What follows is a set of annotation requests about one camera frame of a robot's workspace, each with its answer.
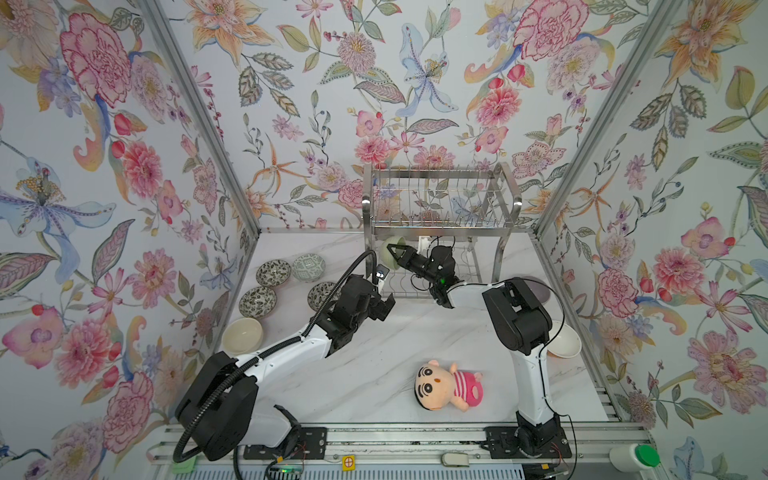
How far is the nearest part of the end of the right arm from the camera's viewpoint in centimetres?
79

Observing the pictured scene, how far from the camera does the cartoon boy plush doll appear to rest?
0.76 m

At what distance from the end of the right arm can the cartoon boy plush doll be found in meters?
0.19
